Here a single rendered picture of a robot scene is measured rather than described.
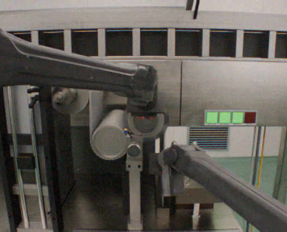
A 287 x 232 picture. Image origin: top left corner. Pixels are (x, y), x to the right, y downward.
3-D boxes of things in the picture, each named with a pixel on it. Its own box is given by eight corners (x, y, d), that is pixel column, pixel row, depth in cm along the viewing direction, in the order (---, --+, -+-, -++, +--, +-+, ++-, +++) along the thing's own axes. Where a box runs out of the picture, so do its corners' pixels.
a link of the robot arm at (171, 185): (201, 148, 65) (175, 147, 61) (207, 193, 61) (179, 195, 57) (174, 155, 75) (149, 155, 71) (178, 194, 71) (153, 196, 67)
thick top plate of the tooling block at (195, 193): (175, 204, 82) (176, 188, 81) (166, 158, 121) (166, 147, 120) (222, 203, 82) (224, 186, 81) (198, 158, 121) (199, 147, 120)
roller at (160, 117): (128, 138, 81) (127, 103, 78) (132, 119, 106) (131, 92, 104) (164, 137, 81) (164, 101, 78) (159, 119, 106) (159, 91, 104)
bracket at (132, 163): (127, 227, 80) (125, 140, 74) (128, 216, 87) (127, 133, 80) (142, 228, 80) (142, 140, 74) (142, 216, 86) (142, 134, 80)
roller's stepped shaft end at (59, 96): (49, 104, 68) (49, 93, 67) (57, 101, 74) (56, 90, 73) (60, 104, 68) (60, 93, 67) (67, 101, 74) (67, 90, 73)
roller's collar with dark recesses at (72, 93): (52, 106, 74) (51, 85, 73) (59, 103, 80) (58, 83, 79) (73, 106, 74) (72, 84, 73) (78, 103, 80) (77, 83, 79)
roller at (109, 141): (91, 159, 83) (90, 124, 80) (104, 136, 108) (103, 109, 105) (127, 159, 83) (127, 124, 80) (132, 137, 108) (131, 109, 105)
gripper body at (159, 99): (164, 115, 67) (166, 101, 61) (126, 114, 68) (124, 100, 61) (165, 95, 70) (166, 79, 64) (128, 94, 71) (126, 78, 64)
